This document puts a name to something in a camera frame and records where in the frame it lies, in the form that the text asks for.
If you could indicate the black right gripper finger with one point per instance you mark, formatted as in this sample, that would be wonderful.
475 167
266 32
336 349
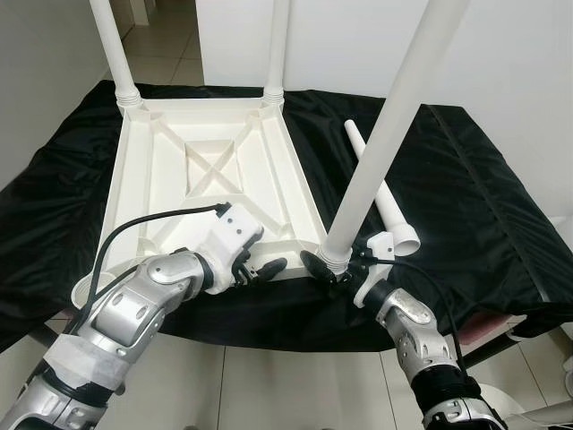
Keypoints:
319 268

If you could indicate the white plastic children table top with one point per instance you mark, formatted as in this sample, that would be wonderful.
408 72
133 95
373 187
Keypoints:
206 134

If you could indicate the white plastic table leg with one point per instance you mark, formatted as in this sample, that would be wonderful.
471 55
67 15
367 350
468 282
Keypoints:
278 49
400 228
395 125
117 54

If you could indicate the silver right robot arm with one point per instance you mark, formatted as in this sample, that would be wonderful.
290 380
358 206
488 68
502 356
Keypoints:
421 340

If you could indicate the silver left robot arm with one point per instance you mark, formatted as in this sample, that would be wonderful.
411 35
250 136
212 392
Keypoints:
125 313

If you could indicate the black cloth table cover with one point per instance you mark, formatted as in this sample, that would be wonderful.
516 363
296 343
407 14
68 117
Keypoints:
483 224

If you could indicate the black metal table leg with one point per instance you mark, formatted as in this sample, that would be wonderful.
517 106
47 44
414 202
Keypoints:
489 352

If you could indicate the white round stool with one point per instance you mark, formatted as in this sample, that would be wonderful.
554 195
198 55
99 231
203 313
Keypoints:
537 417

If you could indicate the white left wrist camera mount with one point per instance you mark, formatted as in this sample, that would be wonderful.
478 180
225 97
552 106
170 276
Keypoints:
228 233

